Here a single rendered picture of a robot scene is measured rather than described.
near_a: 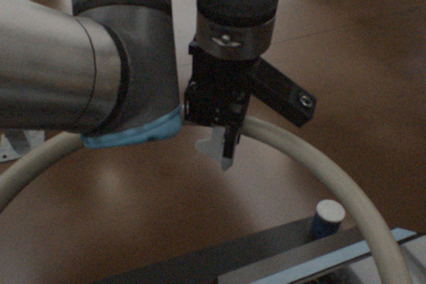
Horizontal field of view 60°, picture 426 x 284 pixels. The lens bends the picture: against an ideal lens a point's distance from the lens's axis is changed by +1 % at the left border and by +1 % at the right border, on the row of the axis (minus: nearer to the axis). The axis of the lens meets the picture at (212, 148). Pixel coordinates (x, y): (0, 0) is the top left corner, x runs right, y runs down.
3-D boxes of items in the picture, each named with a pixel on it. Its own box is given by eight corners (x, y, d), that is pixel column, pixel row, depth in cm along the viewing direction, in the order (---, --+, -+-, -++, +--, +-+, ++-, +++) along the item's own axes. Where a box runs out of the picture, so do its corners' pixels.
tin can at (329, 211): (338, 241, 142) (347, 222, 133) (312, 239, 143) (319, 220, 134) (334, 219, 149) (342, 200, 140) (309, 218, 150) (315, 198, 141)
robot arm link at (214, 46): (282, -5, 44) (268, 38, 37) (274, 32, 47) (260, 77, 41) (208, -19, 45) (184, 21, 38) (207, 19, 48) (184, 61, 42)
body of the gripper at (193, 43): (198, 92, 57) (201, 19, 48) (253, 104, 56) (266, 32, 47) (183, 125, 52) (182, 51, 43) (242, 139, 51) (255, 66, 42)
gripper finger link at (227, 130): (225, 144, 56) (233, 94, 51) (236, 146, 56) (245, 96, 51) (217, 162, 52) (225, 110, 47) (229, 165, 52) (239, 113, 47)
